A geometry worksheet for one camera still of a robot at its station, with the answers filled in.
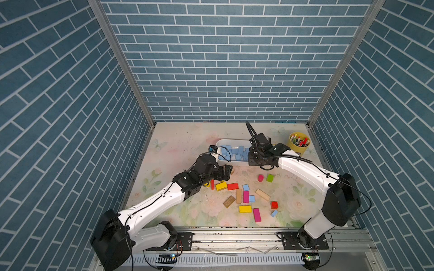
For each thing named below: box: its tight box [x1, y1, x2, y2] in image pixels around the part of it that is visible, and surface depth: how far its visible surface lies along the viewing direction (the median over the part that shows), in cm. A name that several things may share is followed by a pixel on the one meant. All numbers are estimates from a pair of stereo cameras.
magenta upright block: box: [242, 190, 251, 204], surface depth 88 cm
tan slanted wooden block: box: [254, 188, 271, 201], surface depth 90 cm
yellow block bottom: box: [239, 205, 253, 213], surface depth 84 cm
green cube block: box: [266, 173, 275, 183], surface depth 96 cm
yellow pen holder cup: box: [288, 132, 311, 157], surface depth 98 cm
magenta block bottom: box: [252, 207, 262, 223], surface depth 83 cm
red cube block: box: [270, 200, 279, 210], surface depth 85 cm
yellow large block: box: [215, 181, 228, 192], surface depth 91 cm
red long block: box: [227, 182, 239, 191], surface depth 91 cm
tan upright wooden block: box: [235, 188, 242, 204], surface depth 88 cm
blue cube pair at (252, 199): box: [248, 195, 256, 203], surface depth 87 cm
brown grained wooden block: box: [222, 195, 236, 209], surface depth 86 cm
